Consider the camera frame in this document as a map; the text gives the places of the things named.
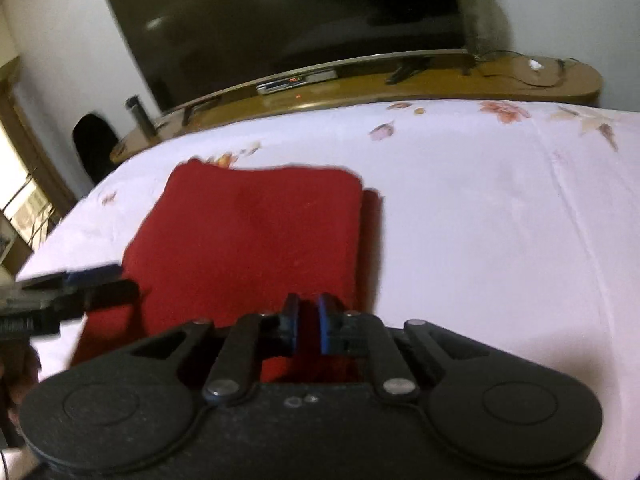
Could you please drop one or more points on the floral white bed sheet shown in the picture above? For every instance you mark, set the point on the floral white bed sheet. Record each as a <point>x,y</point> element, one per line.
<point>475,220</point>

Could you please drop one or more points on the person's left hand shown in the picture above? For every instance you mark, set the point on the person's left hand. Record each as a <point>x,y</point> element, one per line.
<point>20,380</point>

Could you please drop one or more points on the silver set-top box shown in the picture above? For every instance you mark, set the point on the silver set-top box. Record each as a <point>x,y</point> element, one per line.
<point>297,81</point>

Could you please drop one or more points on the small grey cylinder speaker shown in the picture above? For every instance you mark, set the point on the small grey cylinder speaker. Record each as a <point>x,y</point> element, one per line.
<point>139,115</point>

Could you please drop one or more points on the wooden television stand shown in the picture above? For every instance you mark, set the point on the wooden television stand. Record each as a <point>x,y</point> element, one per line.
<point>450,87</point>

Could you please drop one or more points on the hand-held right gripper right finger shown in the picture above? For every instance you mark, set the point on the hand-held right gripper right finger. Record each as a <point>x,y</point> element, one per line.
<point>325,322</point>

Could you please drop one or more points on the tall grey speaker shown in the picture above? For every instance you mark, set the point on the tall grey speaker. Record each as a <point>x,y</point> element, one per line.
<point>477,15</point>

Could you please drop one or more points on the black flat television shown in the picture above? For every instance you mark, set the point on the black flat television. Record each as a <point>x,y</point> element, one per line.
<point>280,25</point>

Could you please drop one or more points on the red cloth garment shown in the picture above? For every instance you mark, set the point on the red cloth garment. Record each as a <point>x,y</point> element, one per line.
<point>250,240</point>

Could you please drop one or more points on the wooden window frame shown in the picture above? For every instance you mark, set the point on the wooden window frame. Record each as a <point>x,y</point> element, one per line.
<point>30,160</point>

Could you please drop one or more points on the black chair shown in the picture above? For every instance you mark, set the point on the black chair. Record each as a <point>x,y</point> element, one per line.
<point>95,147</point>

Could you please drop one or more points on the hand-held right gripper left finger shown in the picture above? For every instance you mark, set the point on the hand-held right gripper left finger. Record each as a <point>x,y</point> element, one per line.
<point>294,321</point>

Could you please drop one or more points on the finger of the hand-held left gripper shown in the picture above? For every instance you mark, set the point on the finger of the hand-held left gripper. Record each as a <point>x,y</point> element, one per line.
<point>95,274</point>
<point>112,292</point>

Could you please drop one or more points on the small white object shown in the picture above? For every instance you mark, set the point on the small white object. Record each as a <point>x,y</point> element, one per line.
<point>535,65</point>

